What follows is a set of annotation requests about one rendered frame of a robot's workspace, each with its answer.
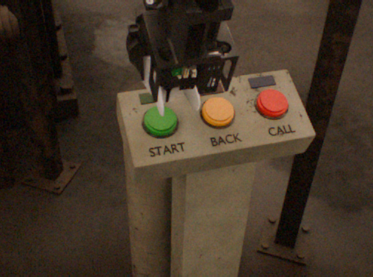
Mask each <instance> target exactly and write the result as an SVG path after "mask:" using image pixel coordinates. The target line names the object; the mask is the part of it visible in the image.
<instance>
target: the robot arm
mask: <svg viewBox="0 0 373 277"><path fill-rule="evenodd" d="M133 10H134V12H135V16H136V18H135V24H128V37H127V40H126V48H127V52H128V58H129V61H130V63H131V64H132V65H133V66H134V67H136V68H137V69H138V71H139V73H140V76H141V78H142V82H143V84H144V85H145V86H146V88H147V89H148V92H149V93H150V94H151V95H152V96H153V99H154V103H156V105H157V107H158V110H159V114H160V115H161V116H164V103H166V102H171V101H173V100H174V99H175V98H176V97H178V96H179V95H180V94H181V93H184V94H185V97H186V98H187V100H188V101H189V103H190V104H191V107H192V108H193V110H195V111H196V110H198V109H199V107H200V104H201V101H200V96H199V95H200V94H206V93H214V92H216V91H217V87H218V84H219V80H221V82H222V87H223V89H224V91H225V92H228V88H229V86H230V83H231V80H232V78H233V74H234V71H235V68H236V66H237V62H238V58H239V54H238V51H237V48H236V46H235V44H234V42H233V39H232V36H231V33H230V31H229V29H228V27H227V23H226V21H230V20H231V17H232V13H233V10H234V6H233V4H232V0H144V2H143V3H141V4H140V5H139V6H138V7H135V8H134V9H133ZM228 60H231V68H230V70H229V73H228V75H227V74H226V72H225V69H224V66H225V62H226V61H228Z"/></svg>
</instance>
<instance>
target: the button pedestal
mask: <svg viewBox="0 0 373 277"><path fill-rule="evenodd" d="M270 75H273V77H274V80H275V83H276V84H275V85H271V86H267V87H258V88H254V89H251V85H250V84H249V82H248V79H252V78H256V77H261V76H270ZM267 89H274V90H278V91H280V93H282V94H284V95H285V97H286V99H287V101H288V107H287V110H285V113H284V114H283V115H281V116H278V117H270V116H267V115H264V114H263V113H262V112H261V111H260V110H259V108H258V106H257V99H258V97H259V94H261V92H262V91H264V90H267ZM223 91H224V89H223ZM143 93H149V92H148V89H143V90H134V91H129V92H124V93H118V94H117V107H116V116H117V119H118V122H119V127H120V130H121V134H122V141H123V145H124V148H125V153H126V157H127V160H128V167H129V171H130V174H131V179H132V182H133V183H134V184H136V183H143V182H147V181H153V180H158V179H161V178H171V177H172V208H171V277H237V274H238V269H239V265H240V259H241V254H242V243H243V239H244V235H245V228H246V223H247V218H248V208H249V203H250V199H251V192H252V188H253V183H254V173H255V168H256V164H257V161H263V160H266V159H270V158H276V157H280V156H290V155H294V154H298V153H304V152H305V151H306V149H307V147H308V146H309V145H310V143H311V141H313V139H314V137H315V132H314V129H313V127H312V125H311V122H310V120H309V118H308V115H307V114H306V111H305V108H304V106H303V104H302V102H301V100H300V97H299V94H298V93H297V91H296V89H295V87H294V83H293V81H292V80H291V77H290V75H289V72H288V71H287V70H277V71H272V72H267V73H254V74H249V75H244V76H235V77H233V78H232V80H231V83H230V86H229V88H228V92H225V91H224V93H218V94H210V95H205V96H200V101H201V104H200V107H199V109H198V110H196V111H195V110H193V108H192V107H191V104H190V103H189V101H188V100H187V98H186V97H185V94H184V93H181V94H180V95H179V96H178V97H176V98H175V99H174V100H173V101H171V102H166V103H164V106H165V107H168V108H170V109H171V110H173V111H174V112H175V115H176V119H177V122H176V126H175V130H174V131H173V132H171V133H169V134H168V135H166V136H156V135H154V134H153V133H151V132H149V131H148V129H147V128H146V126H145V123H144V120H145V114H146V113H147V111H148V110H149V109H151V108H152V107H155V106H157V105H156V103H153V104H141V103H140V100H139V95H138V94H143ZM216 97H217V98H222V99H226V100H228V101H229V102H230V103H231V104H232V105H233V109H234V114H233V119H232V120H231V121H230V122H229V123H228V124H227V125H223V126H216V125H212V124H209V123H208V122H207V121H206V120H205V119H204V117H203V115H202V108H203V105H204V103H206V101H207V100H208V99H212V98H216Z"/></svg>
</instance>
